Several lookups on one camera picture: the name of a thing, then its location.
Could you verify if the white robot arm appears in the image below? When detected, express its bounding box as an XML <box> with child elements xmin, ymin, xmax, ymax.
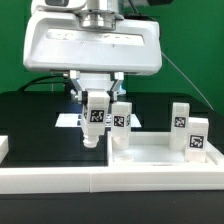
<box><xmin>23</xmin><ymin>0</ymin><xmax>162</xmax><ymax>102</ymax></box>

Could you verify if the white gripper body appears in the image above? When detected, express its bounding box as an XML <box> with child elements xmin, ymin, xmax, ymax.
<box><xmin>22</xmin><ymin>0</ymin><xmax>163</xmax><ymax>76</ymax></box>

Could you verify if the grey cable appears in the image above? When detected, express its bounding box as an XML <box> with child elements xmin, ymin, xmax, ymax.
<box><xmin>161</xmin><ymin>51</ymin><xmax>214</xmax><ymax>111</ymax></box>

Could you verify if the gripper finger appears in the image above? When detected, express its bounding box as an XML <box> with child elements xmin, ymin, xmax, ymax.
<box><xmin>108</xmin><ymin>72</ymin><xmax>124</xmax><ymax>102</ymax></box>
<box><xmin>69</xmin><ymin>70</ymin><xmax>88</xmax><ymax>104</ymax></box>

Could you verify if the white U-shaped obstacle wall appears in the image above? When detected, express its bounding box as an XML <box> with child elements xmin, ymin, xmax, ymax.
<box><xmin>0</xmin><ymin>134</ymin><xmax>224</xmax><ymax>195</ymax></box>

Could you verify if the AprilTag base sheet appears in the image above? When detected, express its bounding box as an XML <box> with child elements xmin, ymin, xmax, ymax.
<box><xmin>55</xmin><ymin>113</ymin><xmax>141</xmax><ymax>128</ymax></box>

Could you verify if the white square tabletop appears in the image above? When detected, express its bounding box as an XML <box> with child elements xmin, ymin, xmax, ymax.
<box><xmin>107</xmin><ymin>132</ymin><xmax>224</xmax><ymax>166</ymax></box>

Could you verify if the black cable bundle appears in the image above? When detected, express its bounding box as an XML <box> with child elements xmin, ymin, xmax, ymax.
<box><xmin>18</xmin><ymin>74</ymin><xmax>73</xmax><ymax>93</ymax></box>

